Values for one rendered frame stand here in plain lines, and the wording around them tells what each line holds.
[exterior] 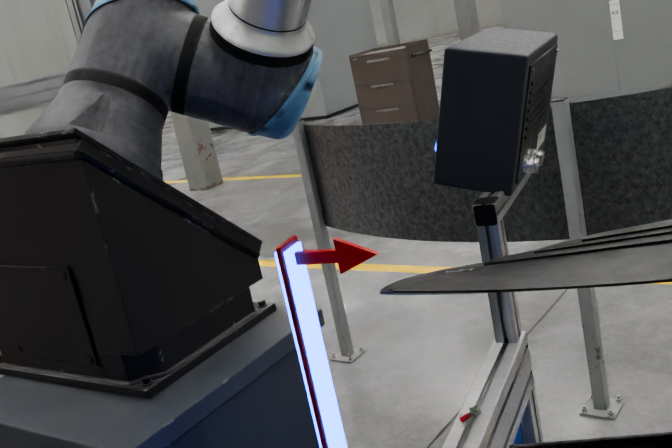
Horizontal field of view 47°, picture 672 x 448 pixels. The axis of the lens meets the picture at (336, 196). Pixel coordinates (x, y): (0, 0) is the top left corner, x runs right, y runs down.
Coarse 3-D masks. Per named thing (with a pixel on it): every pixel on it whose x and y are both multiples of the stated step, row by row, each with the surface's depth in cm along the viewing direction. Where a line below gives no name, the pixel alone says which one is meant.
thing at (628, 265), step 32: (512, 256) 45; (544, 256) 42; (576, 256) 41; (608, 256) 39; (640, 256) 38; (384, 288) 39; (416, 288) 38; (448, 288) 37; (480, 288) 37; (512, 288) 36; (544, 288) 36
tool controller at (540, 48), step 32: (480, 32) 116; (512, 32) 117; (544, 32) 119; (448, 64) 101; (480, 64) 99; (512, 64) 98; (544, 64) 109; (448, 96) 102; (480, 96) 101; (512, 96) 99; (544, 96) 114; (448, 128) 104; (480, 128) 102; (512, 128) 100; (544, 128) 120; (448, 160) 105; (480, 160) 103; (512, 160) 101; (512, 192) 103
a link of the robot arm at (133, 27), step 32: (96, 0) 87; (128, 0) 84; (160, 0) 85; (192, 0) 89; (96, 32) 83; (128, 32) 83; (160, 32) 83; (192, 32) 84; (96, 64) 81; (128, 64) 82; (160, 64) 83; (160, 96) 84
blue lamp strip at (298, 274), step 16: (288, 256) 50; (288, 272) 50; (304, 272) 51; (304, 288) 51; (304, 304) 51; (304, 320) 51; (304, 336) 51; (320, 336) 53; (320, 352) 52; (320, 368) 52; (320, 384) 52; (320, 400) 52; (336, 400) 54; (336, 416) 54; (336, 432) 53
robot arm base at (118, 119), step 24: (72, 72) 82; (96, 72) 81; (72, 96) 80; (96, 96) 80; (120, 96) 80; (144, 96) 82; (48, 120) 78; (72, 120) 77; (96, 120) 79; (120, 120) 79; (144, 120) 81; (120, 144) 78; (144, 144) 80; (144, 168) 80
